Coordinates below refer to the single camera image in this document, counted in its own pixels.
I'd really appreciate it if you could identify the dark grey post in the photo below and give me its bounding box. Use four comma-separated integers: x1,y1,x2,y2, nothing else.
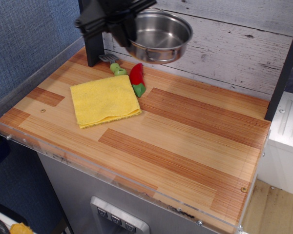
265,40,293,121
78,0,105,68

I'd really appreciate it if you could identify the grey toy fridge cabinet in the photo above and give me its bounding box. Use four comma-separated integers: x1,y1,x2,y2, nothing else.
36,152,225,234

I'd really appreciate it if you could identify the clear acrylic guard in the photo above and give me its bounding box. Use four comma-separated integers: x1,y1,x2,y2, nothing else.
0,38,84,117
0,114,270,234

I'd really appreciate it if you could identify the clear acrylic left guard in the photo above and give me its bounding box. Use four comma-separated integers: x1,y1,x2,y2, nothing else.
0,38,84,117

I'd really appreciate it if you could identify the yellow folded cloth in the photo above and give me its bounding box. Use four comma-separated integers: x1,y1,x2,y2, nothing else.
70,75,142,129

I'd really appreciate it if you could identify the green handled toy spatula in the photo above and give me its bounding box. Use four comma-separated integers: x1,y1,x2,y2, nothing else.
99,54,127,76

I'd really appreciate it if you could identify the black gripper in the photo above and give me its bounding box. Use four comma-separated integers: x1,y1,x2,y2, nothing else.
74,0,157,47

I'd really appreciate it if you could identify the dark grey left post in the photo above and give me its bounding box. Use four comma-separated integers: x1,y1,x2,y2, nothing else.
78,0,105,68

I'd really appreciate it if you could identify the yellow object bottom left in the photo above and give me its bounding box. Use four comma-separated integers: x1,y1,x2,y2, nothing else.
9,223,34,234

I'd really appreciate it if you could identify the metal pot with handles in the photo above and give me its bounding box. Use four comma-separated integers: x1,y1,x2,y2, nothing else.
126,9,193,64

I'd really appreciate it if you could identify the clear acrylic front guard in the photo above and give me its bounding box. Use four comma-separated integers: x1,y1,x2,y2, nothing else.
0,114,270,234

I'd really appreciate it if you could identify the dark grey right post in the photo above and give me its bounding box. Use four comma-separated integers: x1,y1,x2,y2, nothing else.
265,40,293,121

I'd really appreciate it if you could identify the red toy chili pepper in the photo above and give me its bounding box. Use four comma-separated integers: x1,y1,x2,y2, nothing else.
129,63,146,98

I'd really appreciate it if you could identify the white side cabinet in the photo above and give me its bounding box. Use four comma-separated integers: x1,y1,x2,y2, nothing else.
257,92,293,194

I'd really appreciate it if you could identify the silver dispenser panel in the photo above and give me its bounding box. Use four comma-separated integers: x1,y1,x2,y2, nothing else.
90,196,150,234

